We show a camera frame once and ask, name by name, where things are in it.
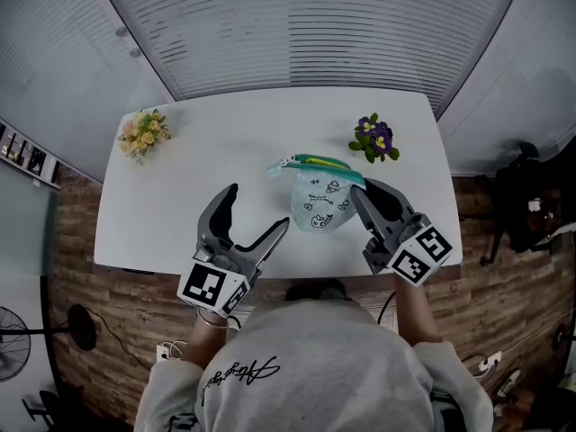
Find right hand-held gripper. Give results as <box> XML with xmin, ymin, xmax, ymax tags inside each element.
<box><xmin>349</xmin><ymin>177</ymin><xmax>454</xmax><ymax>287</ymax></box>

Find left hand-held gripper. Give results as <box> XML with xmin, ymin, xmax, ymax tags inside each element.
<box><xmin>176</xmin><ymin>183</ymin><xmax>292</xmax><ymax>319</ymax></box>

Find light blue zip pouch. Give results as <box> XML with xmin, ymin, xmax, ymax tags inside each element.
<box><xmin>268</xmin><ymin>153</ymin><xmax>365</xmax><ymax>234</ymax></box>

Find person's left forearm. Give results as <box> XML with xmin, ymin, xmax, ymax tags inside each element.
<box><xmin>184</xmin><ymin>308</ymin><xmax>231</xmax><ymax>371</ymax></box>

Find person's right forearm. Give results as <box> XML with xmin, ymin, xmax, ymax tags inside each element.
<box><xmin>393</xmin><ymin>276</ymin><xmax>440</xmax><ymax>346</ymax></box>

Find purple flower pot plant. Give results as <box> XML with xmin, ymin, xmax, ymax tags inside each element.
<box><xmin>348</xmin><ymin>112</ymin><xmax>401</xmax><ymax>165</ymax></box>

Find person's legs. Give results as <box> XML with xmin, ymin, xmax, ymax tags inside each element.
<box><xmin>285</xmin><ymin>279</ymin><xmax>347</xmax><ymax>303</ymax></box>

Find yellow flower bouquet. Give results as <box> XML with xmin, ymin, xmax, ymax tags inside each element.
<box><xmin>117</xmin><ymin>108</ymin><xmax>172</xmax><ymax>166</ymax></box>

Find black office chair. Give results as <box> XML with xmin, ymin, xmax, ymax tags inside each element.
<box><xmin>476</xmin><ymin>140</ymin><xmax>576</xmax><ymax>267</ymax></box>

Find person's grey sweatshirt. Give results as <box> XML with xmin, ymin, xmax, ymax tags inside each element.
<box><xmin>134</xmin><ymin>301</ymin><xmax>494</xmax><ymax>432</ymax></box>

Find brown plush toy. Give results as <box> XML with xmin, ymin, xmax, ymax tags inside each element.
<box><xmin>528</xmin><ymin>198</ymin><xmax>557</xmax><ymax>225</ymax></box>

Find black floor fan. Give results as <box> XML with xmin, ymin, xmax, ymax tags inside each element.
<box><xmin>0</xmin><ymin>303</ymin><xmax>97</xmax><ymax>382</ymax></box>

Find white shelf unit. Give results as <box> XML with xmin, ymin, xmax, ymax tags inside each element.
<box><xmin>0</xmin><ymin>123</ymin><xmax>62</xmax><ymax>191</ymax></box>

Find thin metal bracelet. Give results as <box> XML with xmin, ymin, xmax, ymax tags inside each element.
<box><xmin>196</xmin><ymin>308</ymin><xmax>229</xmax><ymax>330</ymax></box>

